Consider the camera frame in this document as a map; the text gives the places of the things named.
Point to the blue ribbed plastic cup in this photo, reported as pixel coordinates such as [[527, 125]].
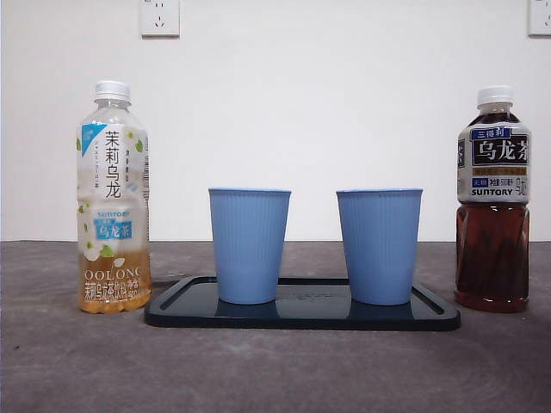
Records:
[[379, 249], [249, 249]]

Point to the white wall socket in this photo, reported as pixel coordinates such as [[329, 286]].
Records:
[[540, 17], [160, 19]]

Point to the dark oolong tea bottle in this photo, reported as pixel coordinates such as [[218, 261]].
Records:
[[493, 258]]

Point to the jasmine oolong tea bottle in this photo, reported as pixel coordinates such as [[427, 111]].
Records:
[[114, 275]]

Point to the dark teal rectangular tray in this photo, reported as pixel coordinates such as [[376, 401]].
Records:
[[310, 316]]

